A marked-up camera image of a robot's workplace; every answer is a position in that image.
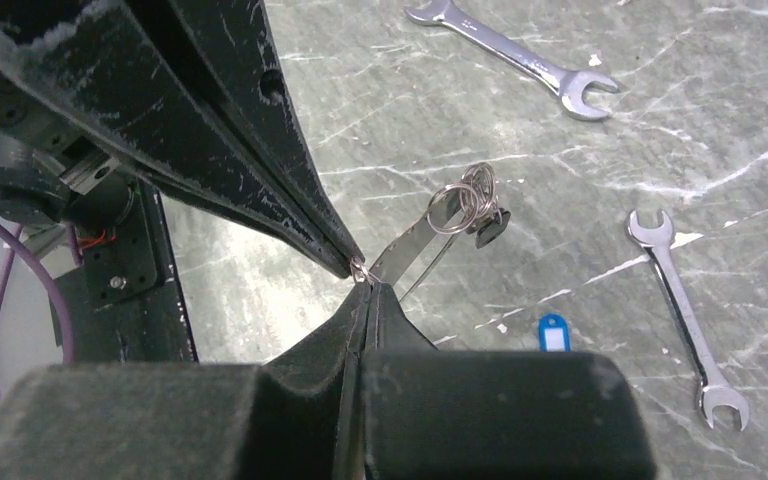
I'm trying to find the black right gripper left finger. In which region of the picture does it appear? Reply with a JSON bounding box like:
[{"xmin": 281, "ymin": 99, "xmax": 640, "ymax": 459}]
[{"xmin": 0, "ymin": 283, "xmax": 372, "ymax": 479}]

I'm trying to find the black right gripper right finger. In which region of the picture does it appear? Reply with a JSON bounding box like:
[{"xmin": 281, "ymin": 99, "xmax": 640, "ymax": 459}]
[{"xmin": 361, "ymin": 284, "xmax": 657, "ymax": 479}]

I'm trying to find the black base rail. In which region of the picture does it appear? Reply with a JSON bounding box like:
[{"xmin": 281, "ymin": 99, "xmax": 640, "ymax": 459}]
[{"xmin": 54, "ymin": 174, "xmax": 198, "ymax": 363}]

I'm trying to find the small chrome open-end wrench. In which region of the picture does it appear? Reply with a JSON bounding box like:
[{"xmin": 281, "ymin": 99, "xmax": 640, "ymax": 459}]
[{"xmin": 627, "ymin": 210, "xmax": 751, "ymax": 432}]

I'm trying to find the purple cable at base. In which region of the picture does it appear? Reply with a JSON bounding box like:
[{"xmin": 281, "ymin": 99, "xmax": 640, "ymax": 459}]
[{"xmin": 0, "ymin": 195, "xmax": 77, "ymax": 405}]

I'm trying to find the key with blue tag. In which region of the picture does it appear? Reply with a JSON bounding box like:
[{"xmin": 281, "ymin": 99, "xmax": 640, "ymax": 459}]
[{"xmin": 538, "ymin": 313, "xmax": 571, "ymax": 352}]

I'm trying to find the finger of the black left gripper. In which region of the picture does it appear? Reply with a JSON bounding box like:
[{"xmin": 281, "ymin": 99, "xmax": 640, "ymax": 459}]
[
  {"xmin": 0, "ymin": 1, "xmax": 350, "ymax": 278},
  {"xmin": 171, "ymin": 1, "xmax": 364, "ymax": 265}
]

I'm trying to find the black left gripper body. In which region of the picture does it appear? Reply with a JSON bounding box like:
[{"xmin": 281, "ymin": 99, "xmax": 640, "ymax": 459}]
[{"xmin": 0, "ymin": 72, "xmax": 135, "ymax": 226}]

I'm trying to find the large chrome open-end wrench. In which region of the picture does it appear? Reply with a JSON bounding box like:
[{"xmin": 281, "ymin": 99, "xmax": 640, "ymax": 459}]
[{"xmin": 404, "ymin": 0, "xmax": 619, "ymax": 122}]

